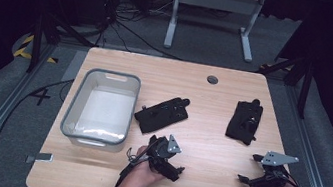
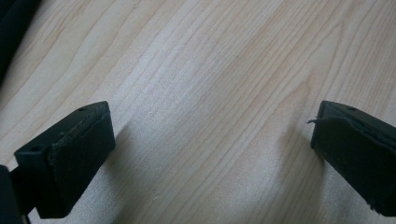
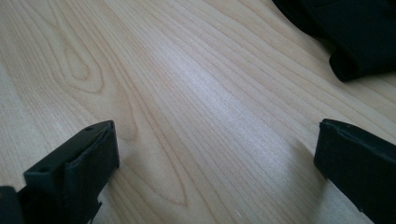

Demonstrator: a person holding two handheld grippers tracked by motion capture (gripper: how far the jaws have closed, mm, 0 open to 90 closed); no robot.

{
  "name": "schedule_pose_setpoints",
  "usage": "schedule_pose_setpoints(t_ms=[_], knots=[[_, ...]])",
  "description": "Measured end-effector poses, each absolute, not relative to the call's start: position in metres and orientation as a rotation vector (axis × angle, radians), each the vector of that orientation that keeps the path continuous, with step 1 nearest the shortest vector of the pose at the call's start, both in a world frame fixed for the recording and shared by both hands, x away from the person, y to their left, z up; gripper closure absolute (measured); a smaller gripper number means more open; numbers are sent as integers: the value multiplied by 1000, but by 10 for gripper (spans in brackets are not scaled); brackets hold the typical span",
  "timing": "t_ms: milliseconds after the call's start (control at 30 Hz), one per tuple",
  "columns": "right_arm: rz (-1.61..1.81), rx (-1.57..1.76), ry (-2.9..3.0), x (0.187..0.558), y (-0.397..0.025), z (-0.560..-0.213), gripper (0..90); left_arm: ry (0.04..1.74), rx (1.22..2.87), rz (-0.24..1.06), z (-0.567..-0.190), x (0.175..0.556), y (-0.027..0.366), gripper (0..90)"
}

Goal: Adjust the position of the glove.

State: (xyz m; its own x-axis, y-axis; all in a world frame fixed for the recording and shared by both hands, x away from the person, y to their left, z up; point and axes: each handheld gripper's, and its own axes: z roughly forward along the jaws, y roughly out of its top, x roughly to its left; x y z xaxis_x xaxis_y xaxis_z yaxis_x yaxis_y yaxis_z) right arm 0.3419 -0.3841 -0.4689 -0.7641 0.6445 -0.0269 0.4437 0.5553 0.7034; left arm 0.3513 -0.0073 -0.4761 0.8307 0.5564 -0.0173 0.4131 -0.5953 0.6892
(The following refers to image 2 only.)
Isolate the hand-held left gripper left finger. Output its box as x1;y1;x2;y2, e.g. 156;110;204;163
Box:
10;101;117;219

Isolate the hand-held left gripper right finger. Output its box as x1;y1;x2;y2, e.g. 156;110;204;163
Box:
307;100;396;217

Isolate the black glove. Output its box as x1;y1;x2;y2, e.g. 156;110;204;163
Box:
0;0;42;87

